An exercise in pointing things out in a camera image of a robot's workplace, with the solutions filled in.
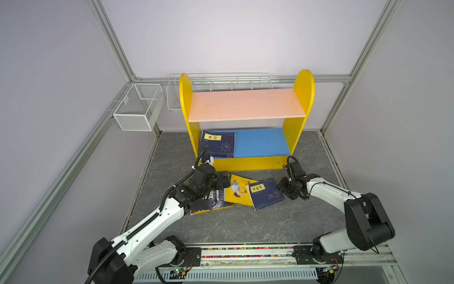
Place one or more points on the white wire rack basket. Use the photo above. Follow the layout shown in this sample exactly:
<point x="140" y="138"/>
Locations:
<point x="215" y="82"/>

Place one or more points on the yellow wooden bookshelf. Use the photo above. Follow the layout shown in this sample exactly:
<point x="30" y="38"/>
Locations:
<point x="255" y="149"/>

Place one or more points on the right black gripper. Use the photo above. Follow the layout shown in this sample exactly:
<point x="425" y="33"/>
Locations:
<point x="291" y="196"/>

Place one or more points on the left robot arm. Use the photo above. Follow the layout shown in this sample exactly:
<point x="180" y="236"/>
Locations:
<point x="126" y="256"/>

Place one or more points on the black book white characters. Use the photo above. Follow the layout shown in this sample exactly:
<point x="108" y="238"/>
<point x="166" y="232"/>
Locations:
<point x="213" y="202"/>

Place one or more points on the yellow cartoon cover book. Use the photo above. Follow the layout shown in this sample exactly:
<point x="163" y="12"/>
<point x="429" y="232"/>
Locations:
<point x="238" y="192"/>

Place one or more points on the white mesh box basket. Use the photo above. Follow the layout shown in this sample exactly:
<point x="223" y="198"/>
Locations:
<point x="140" y="107"/>

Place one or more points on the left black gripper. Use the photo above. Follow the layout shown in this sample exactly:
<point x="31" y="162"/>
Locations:
<point x="220" y="184"/>

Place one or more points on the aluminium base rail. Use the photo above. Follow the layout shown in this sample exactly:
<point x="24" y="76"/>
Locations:
<point x="248" y="252"/>

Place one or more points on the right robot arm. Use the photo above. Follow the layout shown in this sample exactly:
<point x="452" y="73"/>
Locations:
<point x="366" y="222"/>

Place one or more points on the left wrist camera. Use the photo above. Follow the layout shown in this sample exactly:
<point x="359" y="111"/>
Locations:
<point x="207" y="160"/>

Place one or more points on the navy book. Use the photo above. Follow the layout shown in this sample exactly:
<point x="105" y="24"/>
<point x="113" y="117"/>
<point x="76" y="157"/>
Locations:
<point x="265" y="193"/>
<point x="218" y="144"/>

